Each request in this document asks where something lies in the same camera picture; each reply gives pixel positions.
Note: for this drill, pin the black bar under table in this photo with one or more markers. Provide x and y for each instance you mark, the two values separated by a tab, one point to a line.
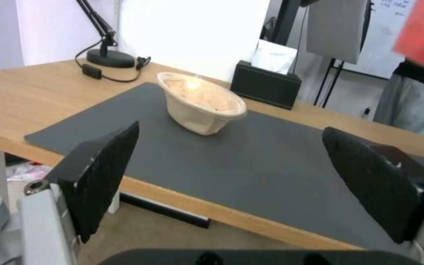
164	207

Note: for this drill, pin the white tissue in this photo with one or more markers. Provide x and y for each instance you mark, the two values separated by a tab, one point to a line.
274	56

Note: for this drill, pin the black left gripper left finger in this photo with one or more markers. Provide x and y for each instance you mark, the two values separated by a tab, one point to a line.
90	176

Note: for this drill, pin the beige takeout bowl with lid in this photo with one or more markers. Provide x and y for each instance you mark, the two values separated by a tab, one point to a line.
201	103

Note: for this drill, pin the person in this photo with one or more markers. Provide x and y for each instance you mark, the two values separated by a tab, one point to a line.
414	94

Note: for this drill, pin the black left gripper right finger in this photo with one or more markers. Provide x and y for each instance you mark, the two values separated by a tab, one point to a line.
377	182

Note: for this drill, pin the dark grey desk mat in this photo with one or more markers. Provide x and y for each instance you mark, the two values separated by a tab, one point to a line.
230	165

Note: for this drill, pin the whiteboard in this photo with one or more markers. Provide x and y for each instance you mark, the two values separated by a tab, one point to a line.
385	41

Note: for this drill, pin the black desk lamp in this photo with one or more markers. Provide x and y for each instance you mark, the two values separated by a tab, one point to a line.
103	41

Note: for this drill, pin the black tissue box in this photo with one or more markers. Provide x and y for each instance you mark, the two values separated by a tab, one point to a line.
265	84

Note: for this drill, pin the black stand pole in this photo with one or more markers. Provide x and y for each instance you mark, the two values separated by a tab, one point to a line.
285	22

